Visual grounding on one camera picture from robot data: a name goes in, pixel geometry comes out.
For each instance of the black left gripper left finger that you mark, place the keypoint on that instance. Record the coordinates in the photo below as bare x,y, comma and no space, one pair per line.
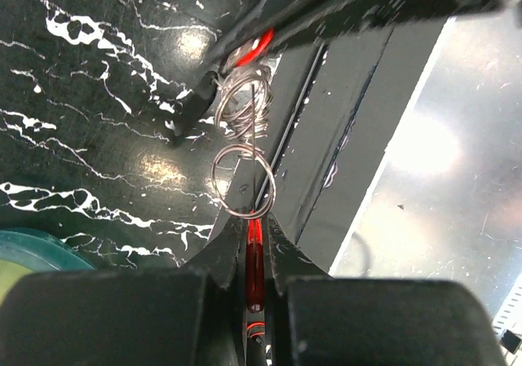
192,315

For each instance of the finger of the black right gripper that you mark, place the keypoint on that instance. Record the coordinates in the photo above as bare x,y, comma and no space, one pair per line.
254,18
342,17

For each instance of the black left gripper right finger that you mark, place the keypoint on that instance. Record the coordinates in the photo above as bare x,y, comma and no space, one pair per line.
315,319

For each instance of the red capped key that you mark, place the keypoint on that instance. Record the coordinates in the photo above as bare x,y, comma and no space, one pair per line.
249,52

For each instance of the teal plastic bin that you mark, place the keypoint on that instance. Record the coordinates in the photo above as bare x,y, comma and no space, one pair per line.
40,251

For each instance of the pale green cup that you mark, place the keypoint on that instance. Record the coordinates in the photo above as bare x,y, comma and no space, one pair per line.
10,274

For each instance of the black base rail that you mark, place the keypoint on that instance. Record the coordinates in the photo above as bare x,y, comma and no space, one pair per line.
335,110

